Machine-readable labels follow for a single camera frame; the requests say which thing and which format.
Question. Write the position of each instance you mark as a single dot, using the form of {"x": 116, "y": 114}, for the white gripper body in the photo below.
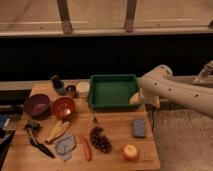
{"x": 136, "y": 99}

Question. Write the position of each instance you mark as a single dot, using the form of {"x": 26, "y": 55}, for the white cup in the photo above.
{"x": 83, "y": 89}

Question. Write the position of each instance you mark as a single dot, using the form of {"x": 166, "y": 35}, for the red bowl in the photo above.
{"x": 63, "y": 107}

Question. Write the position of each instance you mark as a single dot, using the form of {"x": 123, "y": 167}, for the purple bowl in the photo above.
{"x": 36, "y": 105}

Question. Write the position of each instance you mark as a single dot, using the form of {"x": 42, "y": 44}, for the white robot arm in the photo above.
{"x": 157, "y": 83}

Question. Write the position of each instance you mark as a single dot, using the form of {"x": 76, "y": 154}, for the green plastic tray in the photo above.
{"x": 113, "y": 92}

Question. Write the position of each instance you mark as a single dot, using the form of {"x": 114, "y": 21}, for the blue sponge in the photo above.
{"x": 138, "y": 128}

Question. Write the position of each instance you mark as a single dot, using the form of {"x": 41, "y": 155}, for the small metal spoon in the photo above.
{"x": 93, "y": 117}

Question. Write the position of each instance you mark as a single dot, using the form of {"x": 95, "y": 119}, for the orange yellow apple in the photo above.
{"x": 130, "y": 152}

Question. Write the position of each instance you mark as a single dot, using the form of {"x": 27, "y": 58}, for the dark grape bunch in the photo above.
{"x": 99, "y": 140}

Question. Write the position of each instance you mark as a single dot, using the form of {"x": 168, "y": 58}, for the orange carrot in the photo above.
{"x": 86, "y": 147}

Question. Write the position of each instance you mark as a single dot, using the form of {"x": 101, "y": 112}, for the wooden cutting board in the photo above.
{"x": 117, "y": 127}

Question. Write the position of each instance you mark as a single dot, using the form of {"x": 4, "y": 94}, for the yellow banana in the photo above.
{"x": 59, "y": 129}

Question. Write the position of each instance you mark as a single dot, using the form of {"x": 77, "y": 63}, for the blue grey cloth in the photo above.
{"x": 65, "y": 145}

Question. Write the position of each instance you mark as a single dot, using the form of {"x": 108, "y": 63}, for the white bracket on rail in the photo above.
{"x": 205, "y": 72}

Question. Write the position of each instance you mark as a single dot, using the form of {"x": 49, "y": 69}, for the black handled peeler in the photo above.
{"x": 32, "y": 128}

